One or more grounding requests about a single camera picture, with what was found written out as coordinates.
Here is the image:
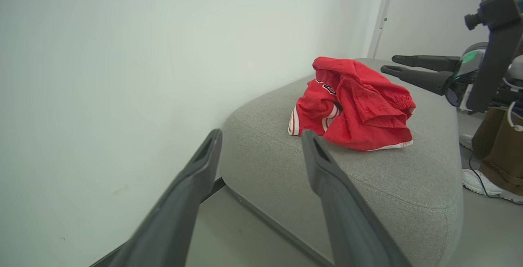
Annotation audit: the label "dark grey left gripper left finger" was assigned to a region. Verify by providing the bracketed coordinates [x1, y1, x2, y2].
[107, 129, 223, 267]

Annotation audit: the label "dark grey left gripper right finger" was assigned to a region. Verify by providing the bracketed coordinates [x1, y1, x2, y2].
[301, 130, 412, 267]

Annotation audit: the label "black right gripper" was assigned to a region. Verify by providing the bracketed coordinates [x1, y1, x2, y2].
[381, 41, 489, 108]

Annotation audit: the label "red shorts with white trim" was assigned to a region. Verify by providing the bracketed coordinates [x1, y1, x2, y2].
[313, 56, 417, 152]

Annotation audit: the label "red jersey with white stripes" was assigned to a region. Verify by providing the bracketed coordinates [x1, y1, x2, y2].
[287, 78, 342, 137]

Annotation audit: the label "white sneaker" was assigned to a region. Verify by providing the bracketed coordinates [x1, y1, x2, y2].
[462, 168, 523, 205]
[458, 133, 475, 151]

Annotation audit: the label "white sneakers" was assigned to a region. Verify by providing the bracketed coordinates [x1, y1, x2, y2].
[468, 152, 523, 206]

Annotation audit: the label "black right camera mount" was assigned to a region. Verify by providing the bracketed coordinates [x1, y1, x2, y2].
[466, 24, 523, 113]

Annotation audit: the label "white door frame trim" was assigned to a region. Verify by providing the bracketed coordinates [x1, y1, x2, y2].
[367, 0, 398, 59]

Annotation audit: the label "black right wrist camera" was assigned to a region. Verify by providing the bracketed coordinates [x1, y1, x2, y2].
[464, 0, 523, 31]

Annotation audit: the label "thin white wire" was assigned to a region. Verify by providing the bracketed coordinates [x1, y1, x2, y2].
[506, 101, 523, 132]

